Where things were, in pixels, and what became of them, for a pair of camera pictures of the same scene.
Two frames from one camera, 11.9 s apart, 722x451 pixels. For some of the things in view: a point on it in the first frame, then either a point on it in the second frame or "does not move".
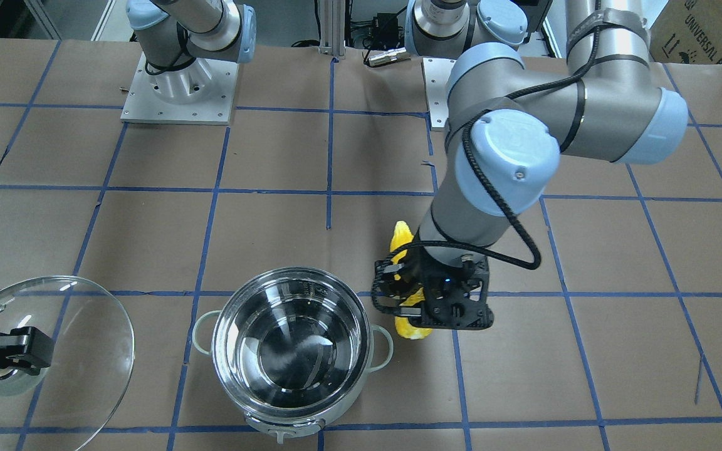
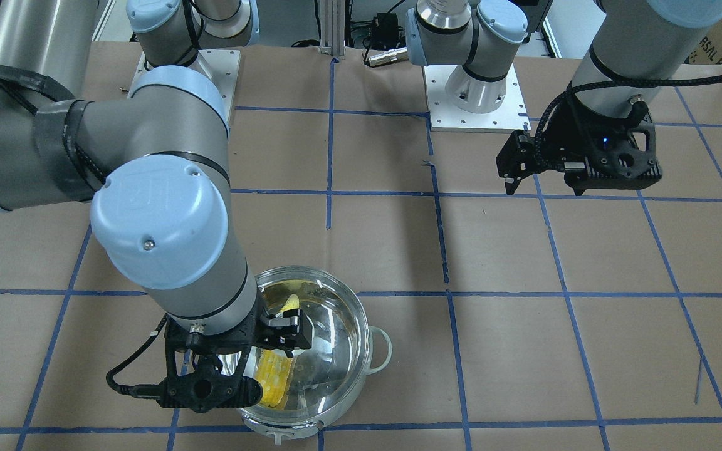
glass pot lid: x=71 y=403 to x=311 y=379
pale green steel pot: x=294 y=347 does not move
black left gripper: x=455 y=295 to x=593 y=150
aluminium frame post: x=332 y=17 does not move
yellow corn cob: x=402 y=233 to x=274 y=371
